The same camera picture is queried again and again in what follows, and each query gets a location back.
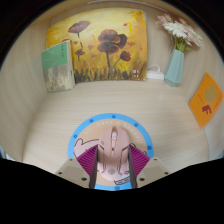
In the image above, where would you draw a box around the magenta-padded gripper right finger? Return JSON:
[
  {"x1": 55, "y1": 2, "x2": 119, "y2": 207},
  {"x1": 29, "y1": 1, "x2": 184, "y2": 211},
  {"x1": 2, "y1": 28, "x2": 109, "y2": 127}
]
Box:
[{"x1": 127, "y1": 144, "x2": 171, "y2": 190}]

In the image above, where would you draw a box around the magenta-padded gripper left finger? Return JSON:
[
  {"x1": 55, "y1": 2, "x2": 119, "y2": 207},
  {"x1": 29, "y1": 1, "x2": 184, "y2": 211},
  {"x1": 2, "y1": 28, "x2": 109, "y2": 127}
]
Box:
[{"x1": 54, "y1": 144, "x2": 100, "y2": 190}]

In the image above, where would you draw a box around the pink computer mouse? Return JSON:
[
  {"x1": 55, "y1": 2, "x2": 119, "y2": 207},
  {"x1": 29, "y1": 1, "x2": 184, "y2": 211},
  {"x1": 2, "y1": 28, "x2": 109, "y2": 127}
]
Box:
[{"x1": 97, "y1": 126, "x2": 130, "y2": 182}]

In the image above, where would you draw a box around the round blue-rimmed cartoon mouse pad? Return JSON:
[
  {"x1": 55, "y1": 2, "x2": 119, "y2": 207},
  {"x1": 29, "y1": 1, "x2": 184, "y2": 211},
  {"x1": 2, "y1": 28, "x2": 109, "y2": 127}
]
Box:
[{"x1": 67, "y1": 113, "x2": 155, "y2": 192}]

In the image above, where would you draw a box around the orange booklet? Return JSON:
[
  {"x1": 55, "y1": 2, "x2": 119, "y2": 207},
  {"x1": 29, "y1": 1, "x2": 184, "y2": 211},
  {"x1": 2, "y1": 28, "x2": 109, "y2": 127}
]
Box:
[{"x1": 188, "y1": 72, "x2": 224, "y2": 130}]

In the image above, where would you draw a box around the white charger block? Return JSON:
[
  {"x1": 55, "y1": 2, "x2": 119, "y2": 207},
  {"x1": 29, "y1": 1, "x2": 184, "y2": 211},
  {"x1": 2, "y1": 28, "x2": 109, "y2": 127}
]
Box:
[{"x1": 145, "y1": 64, "x2": 165, "y2": 81}]

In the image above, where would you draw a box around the green and beige book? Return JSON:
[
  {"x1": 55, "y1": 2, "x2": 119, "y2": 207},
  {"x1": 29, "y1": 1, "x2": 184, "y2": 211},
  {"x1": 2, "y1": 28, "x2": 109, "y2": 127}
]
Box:
[{"x1": 40, "y1": 39, "x2": 76, "y2": 93}]

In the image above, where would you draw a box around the pale teal faceted vase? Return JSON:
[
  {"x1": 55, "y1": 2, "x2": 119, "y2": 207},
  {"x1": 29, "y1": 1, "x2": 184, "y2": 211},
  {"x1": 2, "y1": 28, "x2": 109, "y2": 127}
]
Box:
[{"x1": 163, "y1": 48, "x2": 185, "y2": 88}]

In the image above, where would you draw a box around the pink and white flower bouquet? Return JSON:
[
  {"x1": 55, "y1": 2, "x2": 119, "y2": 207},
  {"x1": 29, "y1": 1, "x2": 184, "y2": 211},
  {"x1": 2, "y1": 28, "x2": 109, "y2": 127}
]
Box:
[{"x1": 155, "y1": 12, "x2": 204, "y2": 53}]

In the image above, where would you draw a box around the yellow poppy painting canvas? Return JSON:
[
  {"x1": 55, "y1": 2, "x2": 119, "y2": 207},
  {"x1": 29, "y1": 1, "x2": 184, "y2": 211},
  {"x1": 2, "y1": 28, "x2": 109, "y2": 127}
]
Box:
[{"x1": 45, "y1": 8, "x2": 149, "y2": 84}]

